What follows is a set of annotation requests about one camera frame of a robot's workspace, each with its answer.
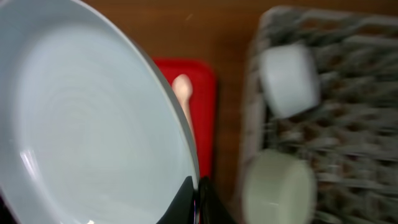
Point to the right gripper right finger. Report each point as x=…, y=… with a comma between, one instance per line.
x=211, y=208

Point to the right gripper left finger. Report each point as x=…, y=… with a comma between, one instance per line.
x=182, y=209

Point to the green bowl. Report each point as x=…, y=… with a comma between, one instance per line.
x=278, y=189

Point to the large light blue plate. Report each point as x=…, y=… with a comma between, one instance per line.
x=91, y=131

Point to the white plastic spoon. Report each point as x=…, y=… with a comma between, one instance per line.
x=183, y=90

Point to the small light blue bowl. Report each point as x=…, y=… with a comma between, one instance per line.
x=289, y=79

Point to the grey dishwasher rack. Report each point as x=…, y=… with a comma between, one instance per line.
x=350, y=138

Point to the red serving tray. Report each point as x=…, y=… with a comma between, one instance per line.
x=202, y=103

